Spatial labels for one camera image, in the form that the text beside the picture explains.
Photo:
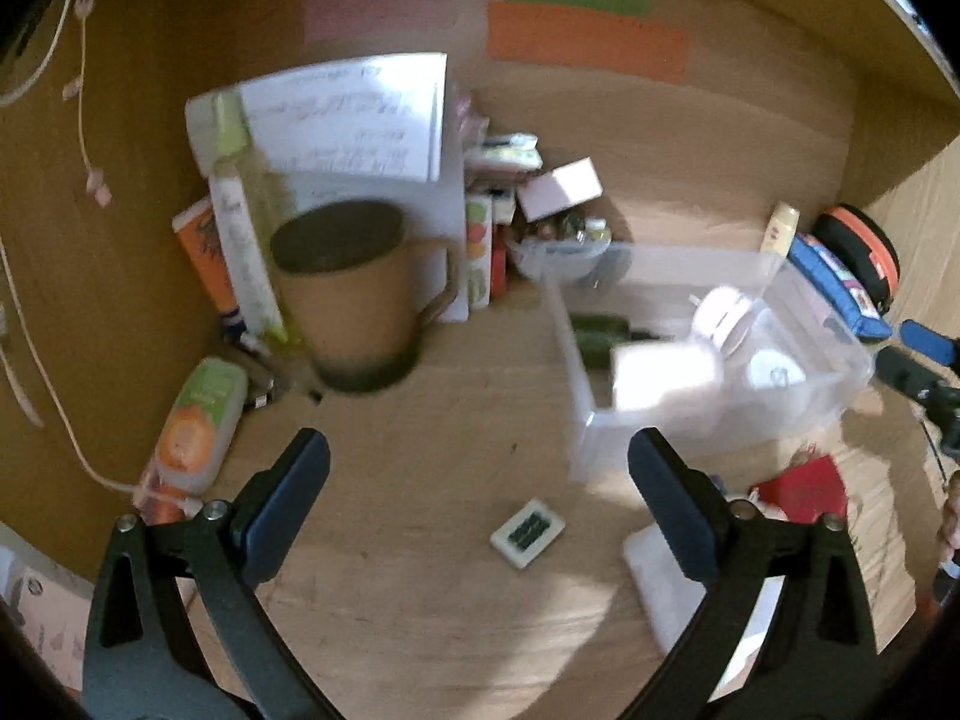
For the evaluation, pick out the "fruit print box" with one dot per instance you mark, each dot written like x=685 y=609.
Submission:
x=478 y=247

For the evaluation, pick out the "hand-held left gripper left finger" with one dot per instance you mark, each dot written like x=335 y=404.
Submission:
x=289 y=499

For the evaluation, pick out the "clear plastic storage bin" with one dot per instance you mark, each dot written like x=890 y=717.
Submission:
x=592 y=439

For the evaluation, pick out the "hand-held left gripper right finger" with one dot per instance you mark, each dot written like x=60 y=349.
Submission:
x=667 y=499

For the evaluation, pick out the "red pouch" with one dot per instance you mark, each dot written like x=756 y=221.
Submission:
x=806 y=491

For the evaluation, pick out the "pink sticky note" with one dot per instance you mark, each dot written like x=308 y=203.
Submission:
x=375 y=0

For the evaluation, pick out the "wooden desk hutch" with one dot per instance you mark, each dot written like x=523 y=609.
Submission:
x=112 y=255

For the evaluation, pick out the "dark pens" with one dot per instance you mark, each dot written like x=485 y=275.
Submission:
x=259 y=371

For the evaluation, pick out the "orange sticky note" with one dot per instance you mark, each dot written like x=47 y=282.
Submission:
x=585 y=41

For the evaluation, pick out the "printed paper sheet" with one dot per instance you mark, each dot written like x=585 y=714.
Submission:
x=34 y=607

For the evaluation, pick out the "white cloth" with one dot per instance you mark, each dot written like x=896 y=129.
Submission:
x=660 y=589

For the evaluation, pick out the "white box with handwritten paper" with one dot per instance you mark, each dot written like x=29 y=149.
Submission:
x=442 y=240

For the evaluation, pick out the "wooden desktop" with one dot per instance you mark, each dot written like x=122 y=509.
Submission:
x=420 y=615

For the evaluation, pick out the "blue pencil case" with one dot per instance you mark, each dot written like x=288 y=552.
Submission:
x=836 y=277

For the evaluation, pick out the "orange green wipes pack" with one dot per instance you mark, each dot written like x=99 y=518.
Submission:
x=195 y=435

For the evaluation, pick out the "black orange zip case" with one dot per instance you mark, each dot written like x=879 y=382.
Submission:
x=862 y=247

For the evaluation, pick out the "white round printed case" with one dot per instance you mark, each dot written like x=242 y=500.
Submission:
x=776 y=373

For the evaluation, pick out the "pile of small packets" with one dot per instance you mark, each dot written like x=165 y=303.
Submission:
x=506 y=154

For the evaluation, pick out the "handwritten paper sheet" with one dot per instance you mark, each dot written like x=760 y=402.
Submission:
x=345 y=120

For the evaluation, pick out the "person's right hand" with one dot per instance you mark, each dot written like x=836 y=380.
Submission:
x=952 y=517

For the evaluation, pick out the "clear bowl of marbles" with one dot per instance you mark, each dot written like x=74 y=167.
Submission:
x=559 y=259

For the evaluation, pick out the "tall bottle green cap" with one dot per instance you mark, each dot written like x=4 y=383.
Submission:
x=240 y=255

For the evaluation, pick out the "dark green bottle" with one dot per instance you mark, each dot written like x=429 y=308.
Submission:
x=600 y=337

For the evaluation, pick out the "small white box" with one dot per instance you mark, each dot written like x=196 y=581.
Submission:
x=559 y=187

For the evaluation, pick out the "small cream bottle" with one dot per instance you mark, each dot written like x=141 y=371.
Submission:
x=778 y=229

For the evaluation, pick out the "orange carton box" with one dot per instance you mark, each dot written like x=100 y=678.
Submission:
x=202 y=255

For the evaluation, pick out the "brown mug dark lid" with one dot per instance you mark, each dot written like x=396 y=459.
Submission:
x=352 y=307

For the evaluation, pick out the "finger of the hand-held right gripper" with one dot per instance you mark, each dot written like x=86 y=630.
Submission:
x=928 y=339
x=904 y=373

